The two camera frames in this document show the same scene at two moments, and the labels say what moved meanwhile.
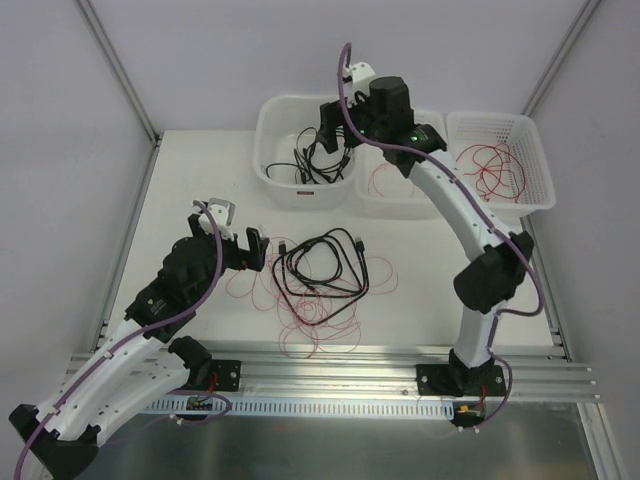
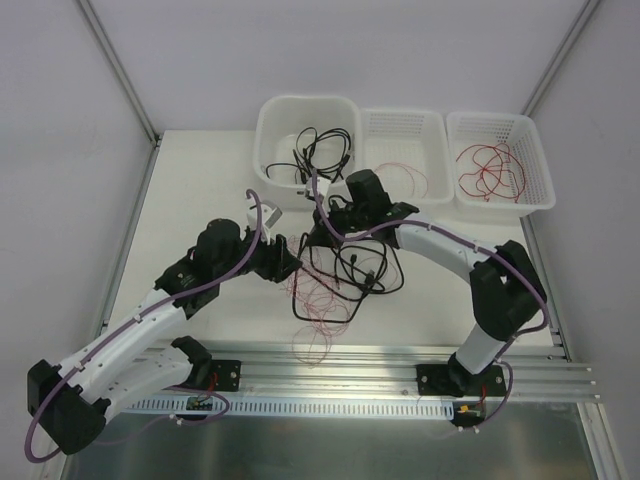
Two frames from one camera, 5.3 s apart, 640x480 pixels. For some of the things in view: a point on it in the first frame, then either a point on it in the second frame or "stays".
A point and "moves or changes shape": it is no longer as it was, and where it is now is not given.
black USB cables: (321, 276) moves or changes shape
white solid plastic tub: (292, 168) stays
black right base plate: (446, 380) stays
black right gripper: (338, 124) to (325, 228)
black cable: (308, 174) stays
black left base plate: (228, 375) stays
